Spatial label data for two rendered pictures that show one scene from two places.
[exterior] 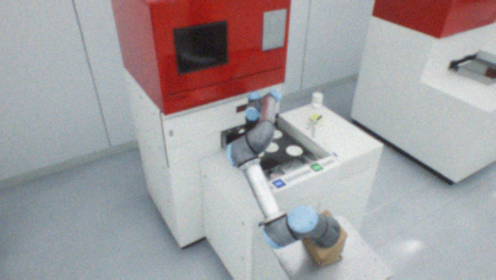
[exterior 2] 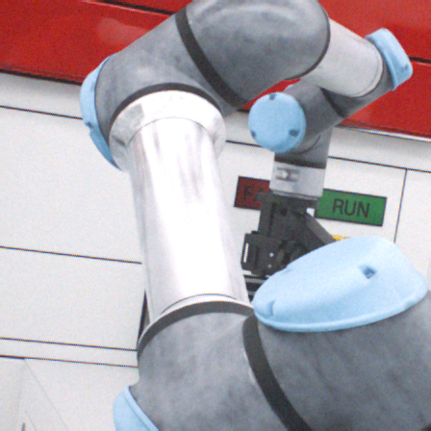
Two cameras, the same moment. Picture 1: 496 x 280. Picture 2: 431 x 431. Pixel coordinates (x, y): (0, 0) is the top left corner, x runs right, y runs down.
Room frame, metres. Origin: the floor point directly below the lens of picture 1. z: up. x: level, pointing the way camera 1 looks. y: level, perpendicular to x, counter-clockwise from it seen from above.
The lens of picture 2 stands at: (0.17, -0.38, 1.20)
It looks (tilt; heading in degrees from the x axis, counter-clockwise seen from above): 3 degrees down; 13
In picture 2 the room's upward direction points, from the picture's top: 9 degrees clockwise
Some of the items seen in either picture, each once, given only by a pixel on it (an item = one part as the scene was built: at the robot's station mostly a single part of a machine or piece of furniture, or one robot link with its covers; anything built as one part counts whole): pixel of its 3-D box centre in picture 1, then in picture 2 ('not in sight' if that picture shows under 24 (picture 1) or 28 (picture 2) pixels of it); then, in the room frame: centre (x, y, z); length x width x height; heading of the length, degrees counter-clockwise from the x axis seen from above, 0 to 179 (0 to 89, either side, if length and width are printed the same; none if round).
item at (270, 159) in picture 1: (270, 147); not in sight; (1.87, -0.12, 0.90); 0.34 x 0.34 x 0.01; 33
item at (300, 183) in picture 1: (298, 184); not in sight; (1.53, -0.26, 0.89); 0.55 x 0.09 x 0.14; 123
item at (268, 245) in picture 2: (251, 124); (283, 237); (1.89, 0.00, 1.05); 0.09 x 0.08 x 0.12; 74
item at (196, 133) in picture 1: (226, 122); (182, 237); (1.95, 0.16, 1.02); 0.82 x 0.03 x 0.40; 123
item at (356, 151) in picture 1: (326, 137); not in sight; (2.00, -0.50, 0.89); 0.62 x 0.35 x 0.14; 33
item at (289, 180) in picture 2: not in sight; (295, 181); (1.88, -0.01, 1.13); 0.08 x 0.08 x 0.05
